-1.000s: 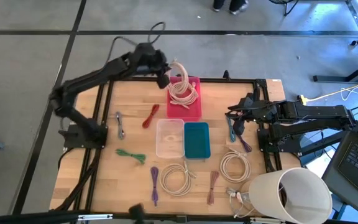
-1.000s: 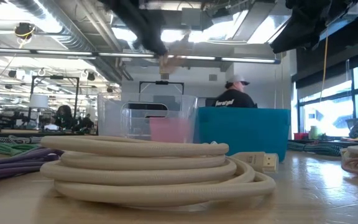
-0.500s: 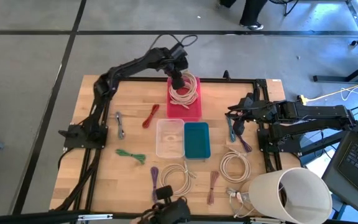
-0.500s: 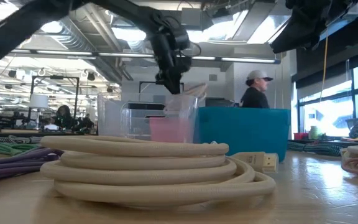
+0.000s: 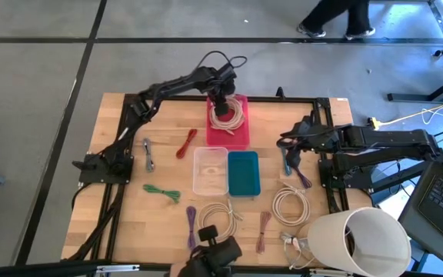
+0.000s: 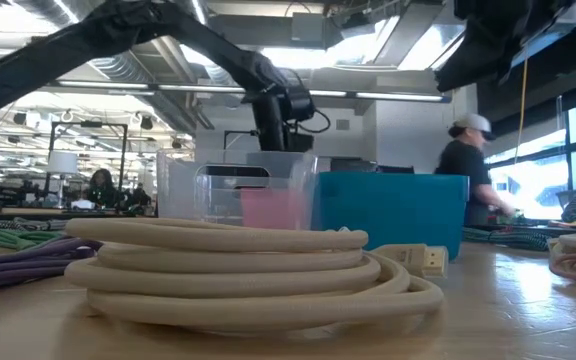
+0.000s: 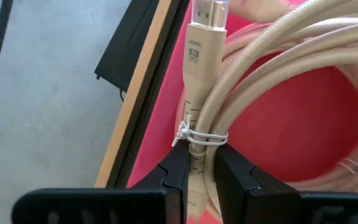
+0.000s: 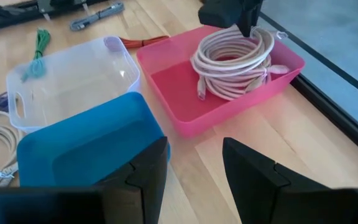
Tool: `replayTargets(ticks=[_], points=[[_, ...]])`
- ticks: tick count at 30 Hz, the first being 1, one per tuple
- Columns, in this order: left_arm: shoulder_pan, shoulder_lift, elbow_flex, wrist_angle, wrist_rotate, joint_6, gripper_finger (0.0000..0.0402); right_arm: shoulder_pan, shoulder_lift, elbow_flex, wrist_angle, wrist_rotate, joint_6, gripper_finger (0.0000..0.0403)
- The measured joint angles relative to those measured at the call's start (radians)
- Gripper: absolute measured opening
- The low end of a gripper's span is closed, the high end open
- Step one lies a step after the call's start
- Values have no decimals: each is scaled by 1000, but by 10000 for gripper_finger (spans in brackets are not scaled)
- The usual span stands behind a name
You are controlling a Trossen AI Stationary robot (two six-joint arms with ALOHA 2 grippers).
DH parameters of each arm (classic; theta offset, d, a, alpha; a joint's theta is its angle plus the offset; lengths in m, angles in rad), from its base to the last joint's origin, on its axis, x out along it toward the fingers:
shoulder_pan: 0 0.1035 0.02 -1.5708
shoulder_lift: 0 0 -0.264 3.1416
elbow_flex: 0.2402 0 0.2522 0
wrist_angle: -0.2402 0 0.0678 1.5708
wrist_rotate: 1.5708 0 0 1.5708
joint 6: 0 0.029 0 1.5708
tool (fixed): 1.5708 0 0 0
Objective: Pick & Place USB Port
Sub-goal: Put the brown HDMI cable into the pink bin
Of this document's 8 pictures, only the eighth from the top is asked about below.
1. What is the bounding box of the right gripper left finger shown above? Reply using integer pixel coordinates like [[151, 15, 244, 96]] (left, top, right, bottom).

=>
[[94, 136, 170, 224]]

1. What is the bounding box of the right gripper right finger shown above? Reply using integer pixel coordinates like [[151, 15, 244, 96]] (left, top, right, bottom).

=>
[[222, 136, 333, 224]]

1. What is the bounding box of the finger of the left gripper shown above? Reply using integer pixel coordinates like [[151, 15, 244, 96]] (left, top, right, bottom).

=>
[[197, 9, 239, 29], [237, 7, 262, 38]]

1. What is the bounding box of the orange braided cable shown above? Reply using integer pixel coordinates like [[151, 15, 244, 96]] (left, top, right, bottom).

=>
[[119, 35, 170, 50]]

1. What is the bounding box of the black white braided cable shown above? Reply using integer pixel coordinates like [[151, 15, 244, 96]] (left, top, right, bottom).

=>
[[70, 1, 126, 32]]

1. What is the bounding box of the green braided cable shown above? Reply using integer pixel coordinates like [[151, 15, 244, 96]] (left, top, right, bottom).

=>
[[21, 28, 52, 82]]

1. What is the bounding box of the teal plastic bin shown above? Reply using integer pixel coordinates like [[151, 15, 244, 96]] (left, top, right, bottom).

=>
[[16, 91, 172, 188]]

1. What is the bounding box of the pink plastic bin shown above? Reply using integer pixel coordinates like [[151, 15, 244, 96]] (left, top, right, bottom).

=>
[[136, 24, 306, 138]]

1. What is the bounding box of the clear plastic bin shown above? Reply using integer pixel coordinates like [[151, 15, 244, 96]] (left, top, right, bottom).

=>
[[6, 35, 142, 133]]

